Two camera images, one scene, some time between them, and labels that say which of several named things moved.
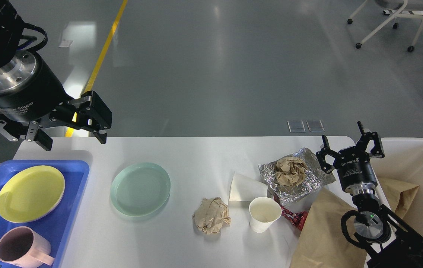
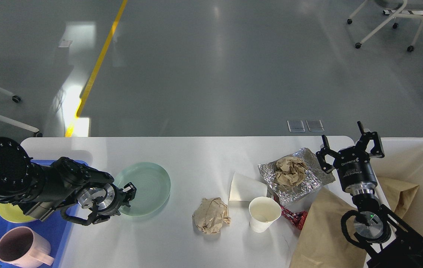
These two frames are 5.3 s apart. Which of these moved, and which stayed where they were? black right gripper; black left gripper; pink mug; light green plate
Moved: black left gripper
Stayed: light green plate; black right gripper; pink mug
